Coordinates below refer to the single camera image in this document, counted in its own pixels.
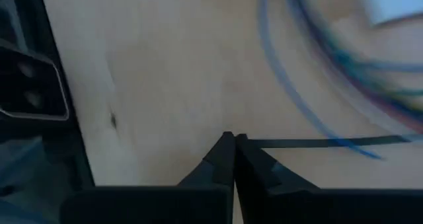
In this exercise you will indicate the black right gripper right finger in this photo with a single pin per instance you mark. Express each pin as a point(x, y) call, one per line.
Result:
point(257, 174)

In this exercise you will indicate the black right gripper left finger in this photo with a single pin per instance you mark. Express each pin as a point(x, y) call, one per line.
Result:
point(218, 171)

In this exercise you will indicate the white duct cover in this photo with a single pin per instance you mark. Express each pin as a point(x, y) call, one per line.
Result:
point(393, 2)

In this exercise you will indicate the black box with silver edge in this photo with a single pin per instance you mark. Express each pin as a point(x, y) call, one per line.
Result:
point(29, 85)

